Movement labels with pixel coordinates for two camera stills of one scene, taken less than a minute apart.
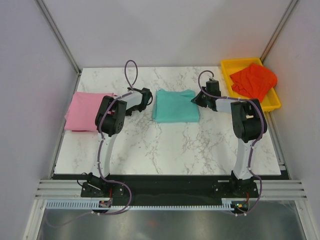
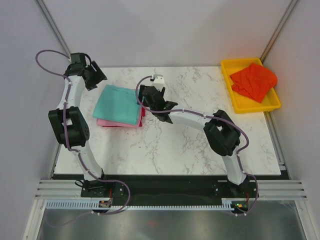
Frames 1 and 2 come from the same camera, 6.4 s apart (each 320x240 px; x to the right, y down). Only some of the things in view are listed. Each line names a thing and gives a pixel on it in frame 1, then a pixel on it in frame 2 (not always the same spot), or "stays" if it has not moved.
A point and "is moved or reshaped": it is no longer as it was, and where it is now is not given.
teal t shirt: x=175 y=106 is moved or reshaped
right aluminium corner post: x=291 y=6 stays
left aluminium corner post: x=55 y=30 stays
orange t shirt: x=254 y=81 stays
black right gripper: x=198 y=101 to x=141 y=87
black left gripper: x=128 y=113 to x=101 y=76
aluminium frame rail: x=71 y=189 stays
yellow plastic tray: x=229 y=66 stays
